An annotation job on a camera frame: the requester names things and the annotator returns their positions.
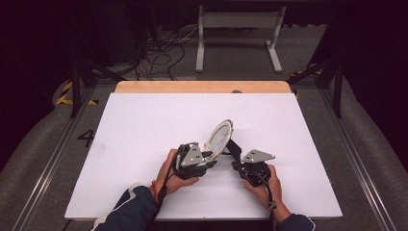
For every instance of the aluminium floor rail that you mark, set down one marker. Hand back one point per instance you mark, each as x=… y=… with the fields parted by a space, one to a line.
x=356 y=160
x=48 y=166

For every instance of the white plate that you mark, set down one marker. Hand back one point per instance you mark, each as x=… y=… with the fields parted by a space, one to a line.
x=219 y=138

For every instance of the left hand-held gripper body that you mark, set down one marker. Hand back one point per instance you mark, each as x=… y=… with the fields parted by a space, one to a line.
x=192 y=162

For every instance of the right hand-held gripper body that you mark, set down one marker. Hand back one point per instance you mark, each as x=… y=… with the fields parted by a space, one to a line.
x=256 y=170

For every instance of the person's right hand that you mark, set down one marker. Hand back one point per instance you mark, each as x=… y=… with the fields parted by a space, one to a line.
x=267 y=192

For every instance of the wooden table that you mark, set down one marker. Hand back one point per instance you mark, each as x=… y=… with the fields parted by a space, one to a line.
x=179 y=87

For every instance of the person's left hand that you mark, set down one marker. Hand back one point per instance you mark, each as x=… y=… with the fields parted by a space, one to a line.
x=174 y=184

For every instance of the white metal stand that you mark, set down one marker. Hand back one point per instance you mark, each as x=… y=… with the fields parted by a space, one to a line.
x=239 y=20

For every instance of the yellow black floor tape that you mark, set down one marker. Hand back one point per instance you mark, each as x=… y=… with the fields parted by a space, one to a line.
x=65 y=96

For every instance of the black metal stand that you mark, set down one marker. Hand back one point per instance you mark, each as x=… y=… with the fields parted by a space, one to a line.
x=336 y=83
x=76 y=86

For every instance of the white board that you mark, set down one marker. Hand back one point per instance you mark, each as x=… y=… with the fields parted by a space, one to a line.
x=144 y=122

